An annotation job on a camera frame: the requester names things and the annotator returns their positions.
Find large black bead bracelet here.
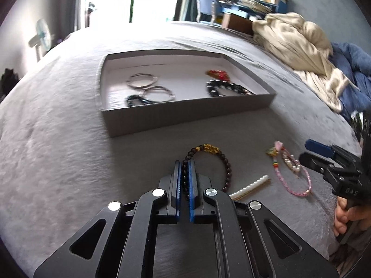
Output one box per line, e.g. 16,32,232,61
206,79,253,98

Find grey cardboard box tray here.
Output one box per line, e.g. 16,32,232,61
95,49,278,138

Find white pearl strand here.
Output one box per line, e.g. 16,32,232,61
229,175,272,201

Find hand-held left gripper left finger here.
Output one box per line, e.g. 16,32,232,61
33,160,183,278

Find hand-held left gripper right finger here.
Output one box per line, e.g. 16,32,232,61
188,160,339,278

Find red charm bracelet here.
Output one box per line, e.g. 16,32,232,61
205,69,230,81

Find clear plastic wrapper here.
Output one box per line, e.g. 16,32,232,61
350,111,366,134

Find pink beaded bracelet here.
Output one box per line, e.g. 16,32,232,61
274,148,313,196

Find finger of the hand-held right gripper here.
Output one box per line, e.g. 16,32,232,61
298,152,334,180
305,139,362,169

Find blue chair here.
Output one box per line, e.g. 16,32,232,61
196,0,221,24

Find dark blue beaded bracelet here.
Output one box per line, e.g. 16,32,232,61
125,94,152,107

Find black bag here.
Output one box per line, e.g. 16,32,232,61
0,68,23,99

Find brown bead bracelet gold charm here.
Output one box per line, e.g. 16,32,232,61
180,144,230,201

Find cream fleece blanket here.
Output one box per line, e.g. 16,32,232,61
251,12,353,114

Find person's right hand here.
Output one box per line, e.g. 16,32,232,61
333,197,371,237

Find silver bangle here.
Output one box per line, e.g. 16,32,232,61
144,86,176,104
126,73,160,89

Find white standing fan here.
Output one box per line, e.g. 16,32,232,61
29,19,56,63

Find blue desk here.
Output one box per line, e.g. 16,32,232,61
216,0,288,35

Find dark curtain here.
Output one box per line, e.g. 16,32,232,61
64,0,88,33

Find blue duvet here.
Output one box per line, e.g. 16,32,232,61
330,42,371,126

